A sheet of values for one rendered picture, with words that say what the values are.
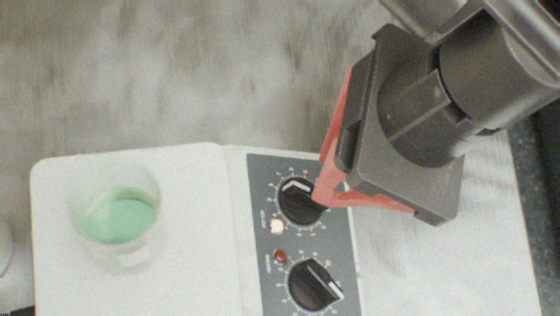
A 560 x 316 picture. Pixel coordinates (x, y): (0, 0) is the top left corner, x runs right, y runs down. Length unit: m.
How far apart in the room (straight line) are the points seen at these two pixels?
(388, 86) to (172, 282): 0.18
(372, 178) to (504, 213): 0.22
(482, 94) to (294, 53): 0.29
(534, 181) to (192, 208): 0.98
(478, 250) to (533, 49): 0.27
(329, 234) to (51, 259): 0.18
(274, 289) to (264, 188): 0.07
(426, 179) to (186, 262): 0.16
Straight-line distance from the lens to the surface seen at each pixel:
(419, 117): 0.62
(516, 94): 0.58
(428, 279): 0.80
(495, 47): 0.57
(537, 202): 1.64
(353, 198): 0.70
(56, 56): 0.87
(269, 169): 0.76
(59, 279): 0.72
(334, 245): 0.77
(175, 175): 0.73
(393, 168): 0.63
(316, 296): 0.74
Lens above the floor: 1.52
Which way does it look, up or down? 71 degrees down
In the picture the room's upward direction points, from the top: 4 degrees clockwise
